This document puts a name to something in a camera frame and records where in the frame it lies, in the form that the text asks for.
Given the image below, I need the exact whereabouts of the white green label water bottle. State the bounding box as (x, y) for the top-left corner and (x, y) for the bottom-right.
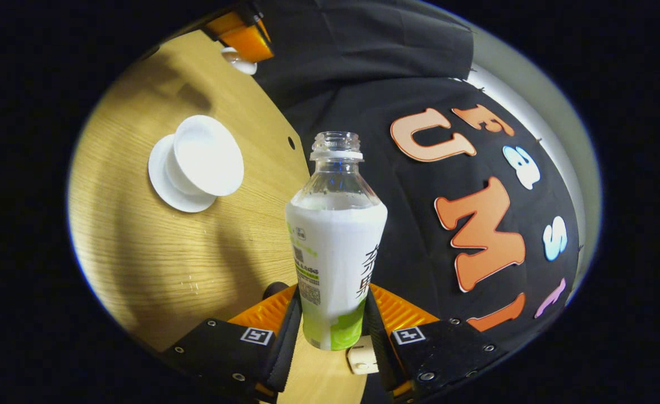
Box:
(285, 131), (388, 351)

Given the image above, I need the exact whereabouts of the white toaster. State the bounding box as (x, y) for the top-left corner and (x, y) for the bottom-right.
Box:
(346, 336), (380, 375)

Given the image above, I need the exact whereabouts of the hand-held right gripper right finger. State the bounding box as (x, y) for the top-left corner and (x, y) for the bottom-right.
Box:
(363, 283), (506, 403)

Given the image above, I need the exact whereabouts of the white saucer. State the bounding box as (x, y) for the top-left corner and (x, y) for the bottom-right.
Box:
(148, 134), (218, 214)

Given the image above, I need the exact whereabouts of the white teacup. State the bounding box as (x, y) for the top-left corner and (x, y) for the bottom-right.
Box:
(164, 115), (245, 197)

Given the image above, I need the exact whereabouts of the black backdrop cloth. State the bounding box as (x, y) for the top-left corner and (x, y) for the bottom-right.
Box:
(251, 0), (586, 354)

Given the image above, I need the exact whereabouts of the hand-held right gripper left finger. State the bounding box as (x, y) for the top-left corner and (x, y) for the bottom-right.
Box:
(161, 284), (304, 403)

